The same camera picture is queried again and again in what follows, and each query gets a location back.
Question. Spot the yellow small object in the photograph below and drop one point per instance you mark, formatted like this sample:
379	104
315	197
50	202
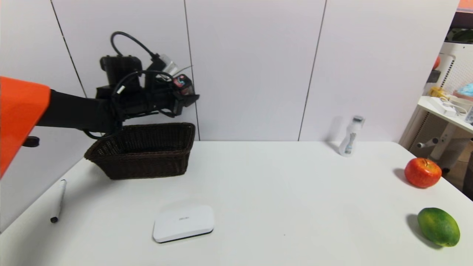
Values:
437	92

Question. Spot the small black red box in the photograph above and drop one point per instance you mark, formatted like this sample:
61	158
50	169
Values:
182	84

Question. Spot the clear plastic spray bottle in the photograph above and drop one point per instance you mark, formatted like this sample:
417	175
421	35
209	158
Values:
350	139

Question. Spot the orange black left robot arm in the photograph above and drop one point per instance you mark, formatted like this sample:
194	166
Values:
22	107

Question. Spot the white rectangular whiteboard eraser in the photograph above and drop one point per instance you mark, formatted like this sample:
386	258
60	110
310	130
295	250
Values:
183	223

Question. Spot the white pegboard panel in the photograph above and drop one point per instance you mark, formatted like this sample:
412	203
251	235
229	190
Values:
458	68

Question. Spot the white table leg frame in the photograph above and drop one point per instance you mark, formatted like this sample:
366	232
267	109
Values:
446	141

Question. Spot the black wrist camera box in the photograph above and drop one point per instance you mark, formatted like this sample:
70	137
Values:
120	70

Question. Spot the green mango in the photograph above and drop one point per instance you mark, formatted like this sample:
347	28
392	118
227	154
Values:
438	226

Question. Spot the dark brown wicker basket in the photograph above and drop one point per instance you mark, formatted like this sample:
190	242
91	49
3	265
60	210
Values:
147	155

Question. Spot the red apple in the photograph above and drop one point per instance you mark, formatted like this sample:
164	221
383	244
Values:
422	172

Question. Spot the orange ball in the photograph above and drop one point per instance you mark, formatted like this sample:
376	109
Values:
436	62

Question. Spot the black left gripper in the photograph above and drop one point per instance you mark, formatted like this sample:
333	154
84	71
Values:
182	103

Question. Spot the white marker pen black cap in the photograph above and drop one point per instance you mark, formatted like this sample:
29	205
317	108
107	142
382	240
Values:
59	199

